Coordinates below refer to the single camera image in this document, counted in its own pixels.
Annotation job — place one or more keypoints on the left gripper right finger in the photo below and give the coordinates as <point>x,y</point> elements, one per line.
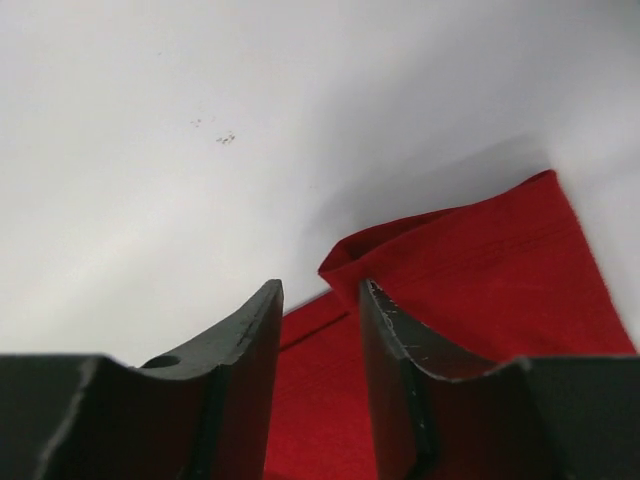
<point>439,411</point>

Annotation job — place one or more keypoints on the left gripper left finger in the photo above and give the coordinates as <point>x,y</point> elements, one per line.
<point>199,411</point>

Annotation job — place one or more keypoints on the red t shirt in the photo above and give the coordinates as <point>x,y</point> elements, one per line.
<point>507,276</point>

